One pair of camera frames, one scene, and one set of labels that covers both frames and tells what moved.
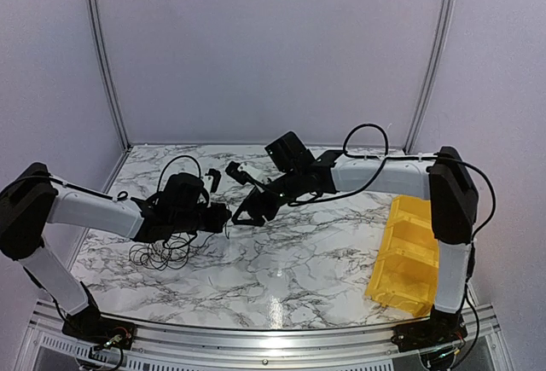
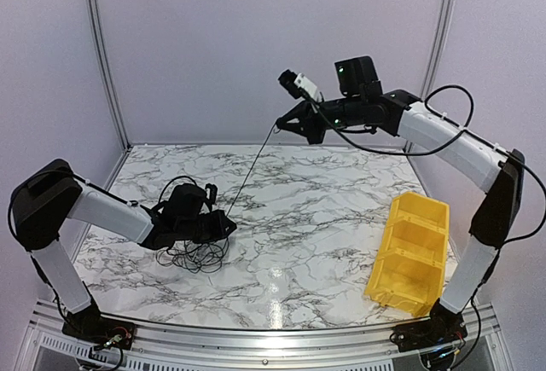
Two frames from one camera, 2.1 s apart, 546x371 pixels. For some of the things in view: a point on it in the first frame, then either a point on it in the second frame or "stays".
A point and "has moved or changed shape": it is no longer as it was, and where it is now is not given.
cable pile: x=172 y=254 has moved or changed shape
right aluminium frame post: x=437 y=54 stays
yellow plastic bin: x=406 y=270 stays
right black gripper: x=252 y=204 to x=308 y=126
